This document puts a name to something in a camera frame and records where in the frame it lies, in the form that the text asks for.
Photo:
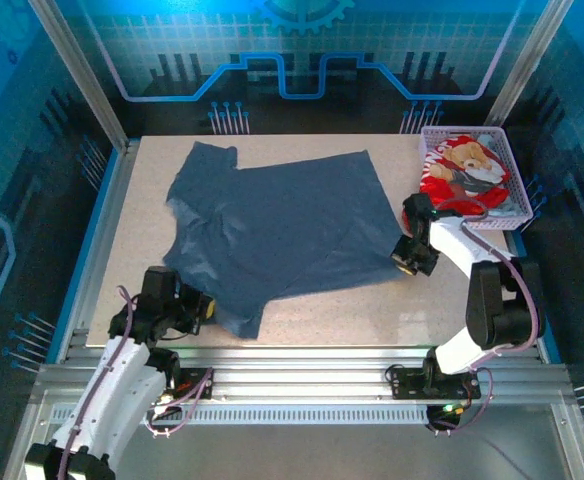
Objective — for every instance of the dark blue t-shirt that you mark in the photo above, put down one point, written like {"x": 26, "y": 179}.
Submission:
{"x": 282, "y": 225}

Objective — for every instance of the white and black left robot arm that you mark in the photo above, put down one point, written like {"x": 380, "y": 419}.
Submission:
{"x": 117, "y": 380}

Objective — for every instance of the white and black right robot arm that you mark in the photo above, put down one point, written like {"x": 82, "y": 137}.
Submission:
{"x": 497, "y": 305}

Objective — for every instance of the red bear print t-shirt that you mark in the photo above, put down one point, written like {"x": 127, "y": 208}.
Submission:
{"x": 434, "y": 192}

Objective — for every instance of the light blue cloth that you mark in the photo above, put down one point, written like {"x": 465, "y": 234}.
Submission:
{"x": 506, "y": 207}

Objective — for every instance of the lavender plastic mesh basket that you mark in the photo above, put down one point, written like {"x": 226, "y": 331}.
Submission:
{"x": 518, "y": 172}

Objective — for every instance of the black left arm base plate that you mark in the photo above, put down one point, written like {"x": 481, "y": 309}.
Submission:
{"x": 194, "y": 382}

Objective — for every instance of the aluminium frame rail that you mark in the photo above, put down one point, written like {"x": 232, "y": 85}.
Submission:
{"x": 297, "y": 370}

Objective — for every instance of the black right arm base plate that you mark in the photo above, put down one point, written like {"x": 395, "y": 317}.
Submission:
{"x": 407, "y": 382}

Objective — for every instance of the aluminium frame post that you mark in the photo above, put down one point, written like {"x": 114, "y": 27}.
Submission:
{"x": 524, "y": 65}
{"x": 79, "y": 75}

